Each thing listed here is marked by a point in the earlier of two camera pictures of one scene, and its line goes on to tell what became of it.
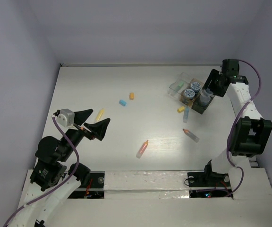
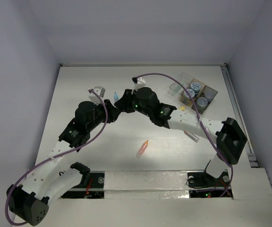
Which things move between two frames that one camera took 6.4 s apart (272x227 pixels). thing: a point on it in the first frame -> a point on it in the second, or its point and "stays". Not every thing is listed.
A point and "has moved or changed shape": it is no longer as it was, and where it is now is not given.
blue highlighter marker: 186,114 has moved or changed shape
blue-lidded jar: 189,93 stays
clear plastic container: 182,82 stays
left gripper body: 76,135 -> 100,113
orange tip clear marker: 187,132 stays
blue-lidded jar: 196,86 stays
